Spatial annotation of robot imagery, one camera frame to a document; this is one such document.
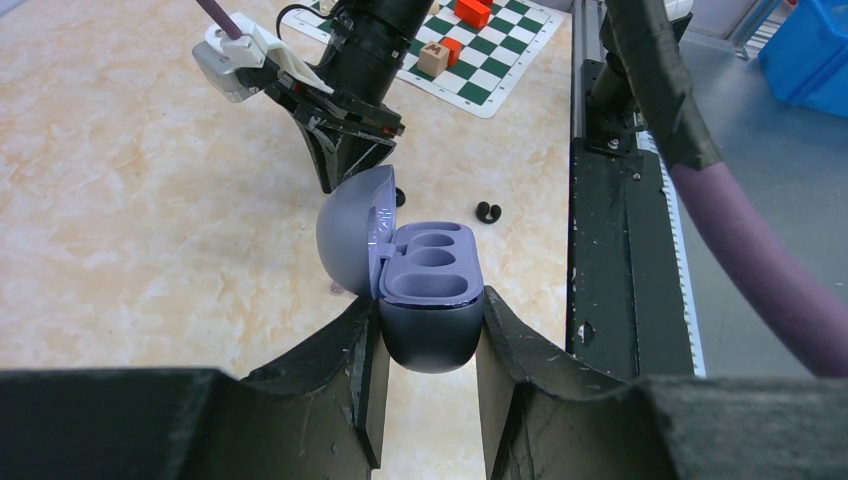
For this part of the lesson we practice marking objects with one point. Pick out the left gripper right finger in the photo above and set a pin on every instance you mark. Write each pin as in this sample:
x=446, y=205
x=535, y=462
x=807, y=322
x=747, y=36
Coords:
x=546, y=415

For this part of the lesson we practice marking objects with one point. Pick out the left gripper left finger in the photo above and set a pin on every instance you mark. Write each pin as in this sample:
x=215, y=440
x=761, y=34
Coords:
x=316, y=412

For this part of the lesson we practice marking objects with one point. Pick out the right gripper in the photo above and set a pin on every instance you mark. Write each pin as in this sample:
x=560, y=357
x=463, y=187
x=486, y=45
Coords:
x=345, y=133

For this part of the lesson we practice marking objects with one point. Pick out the purple earbud charging case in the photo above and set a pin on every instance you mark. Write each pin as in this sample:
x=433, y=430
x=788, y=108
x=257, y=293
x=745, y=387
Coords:
x=426, y=276

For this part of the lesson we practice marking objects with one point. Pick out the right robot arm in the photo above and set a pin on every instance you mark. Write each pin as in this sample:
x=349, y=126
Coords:
x=364, y=34

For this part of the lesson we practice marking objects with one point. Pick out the black earbud upper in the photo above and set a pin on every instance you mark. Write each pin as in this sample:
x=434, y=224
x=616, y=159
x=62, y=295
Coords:
x=400, y=197

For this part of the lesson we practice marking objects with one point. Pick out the wooden letter cube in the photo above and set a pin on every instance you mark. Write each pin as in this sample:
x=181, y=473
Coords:
x=433, y=59

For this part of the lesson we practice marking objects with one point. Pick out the small orange red block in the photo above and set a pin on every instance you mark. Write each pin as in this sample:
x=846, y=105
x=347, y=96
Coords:
x=454, y=47

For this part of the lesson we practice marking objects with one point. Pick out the green white chessboard mat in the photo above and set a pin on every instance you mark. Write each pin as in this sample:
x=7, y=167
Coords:
x=491, y=60

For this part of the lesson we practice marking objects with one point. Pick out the red block lower right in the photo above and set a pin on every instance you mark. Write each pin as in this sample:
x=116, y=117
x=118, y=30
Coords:
x=474, y=13

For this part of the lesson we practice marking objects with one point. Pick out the blue plastic bin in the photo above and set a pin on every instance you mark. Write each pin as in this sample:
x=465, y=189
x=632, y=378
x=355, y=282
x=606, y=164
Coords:
x=805, y=62

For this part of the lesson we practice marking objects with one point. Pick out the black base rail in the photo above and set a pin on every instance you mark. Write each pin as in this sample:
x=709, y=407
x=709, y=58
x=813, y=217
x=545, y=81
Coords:
x=631, y=310

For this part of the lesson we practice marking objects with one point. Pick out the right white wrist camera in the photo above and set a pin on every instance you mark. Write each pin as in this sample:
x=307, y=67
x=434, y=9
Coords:
x=241, y=68

